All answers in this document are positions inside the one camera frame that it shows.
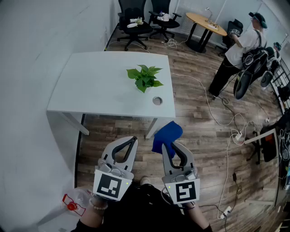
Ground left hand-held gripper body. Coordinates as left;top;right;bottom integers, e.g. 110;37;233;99
92;157;135;202

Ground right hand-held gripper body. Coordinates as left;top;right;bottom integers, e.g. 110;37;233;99
161;167;201;205

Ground blue cloth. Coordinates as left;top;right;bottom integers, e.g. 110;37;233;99
151;121;184;159

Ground green plant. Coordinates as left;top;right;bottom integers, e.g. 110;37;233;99
126;64;164;94

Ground person's right forearm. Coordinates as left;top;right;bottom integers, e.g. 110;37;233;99
184;203;211;230

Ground person's left forearm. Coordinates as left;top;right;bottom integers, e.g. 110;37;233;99
78;199;109;227

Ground white table leg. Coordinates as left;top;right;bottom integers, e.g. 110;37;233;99
60;111;90;136
145;117;159;140

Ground clear bottle with red label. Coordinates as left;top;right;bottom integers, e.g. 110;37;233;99
62;187;93;218

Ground person in black shirt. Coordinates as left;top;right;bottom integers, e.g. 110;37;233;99
70;183;213;232

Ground black mesh office chair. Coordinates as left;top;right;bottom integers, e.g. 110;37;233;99
148;0;183;43
116;0;155;52

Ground white objects bundle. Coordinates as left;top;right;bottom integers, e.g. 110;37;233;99
126;16;144;29

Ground round wooden table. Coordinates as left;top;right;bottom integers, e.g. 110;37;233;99
185;12;228;54

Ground white crumpled bag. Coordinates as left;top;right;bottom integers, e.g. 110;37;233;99
157;11;171;22

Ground black high-back chair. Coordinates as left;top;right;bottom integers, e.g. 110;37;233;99
218;19;244;58

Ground silver desk lamp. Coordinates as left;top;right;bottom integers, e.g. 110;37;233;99
204;7;214;24

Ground pale bead bracelet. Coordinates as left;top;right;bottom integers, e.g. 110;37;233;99
88;198;109;211

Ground coiled white cable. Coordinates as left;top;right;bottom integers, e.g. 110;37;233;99
163;38;179;49

